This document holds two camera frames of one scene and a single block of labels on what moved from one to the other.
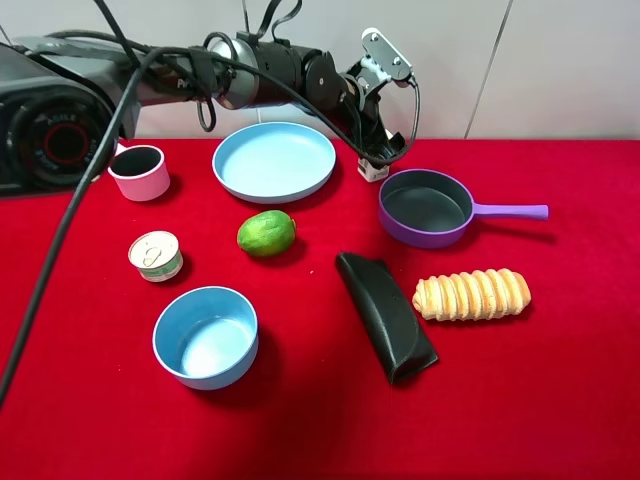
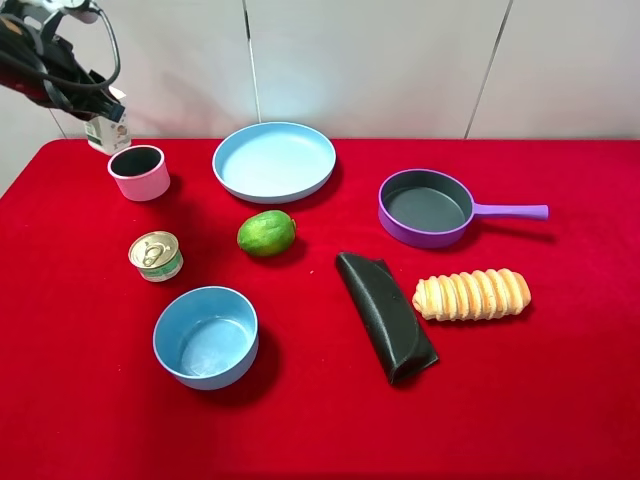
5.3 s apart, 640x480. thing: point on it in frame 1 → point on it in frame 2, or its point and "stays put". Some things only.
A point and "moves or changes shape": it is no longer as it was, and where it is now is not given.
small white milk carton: [370, 172] moves or changes shape
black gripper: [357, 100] → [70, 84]
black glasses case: [388, 315] stays put
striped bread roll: [472, 294] stays put
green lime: [267, 233] stays put
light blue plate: [273, 162] stays put
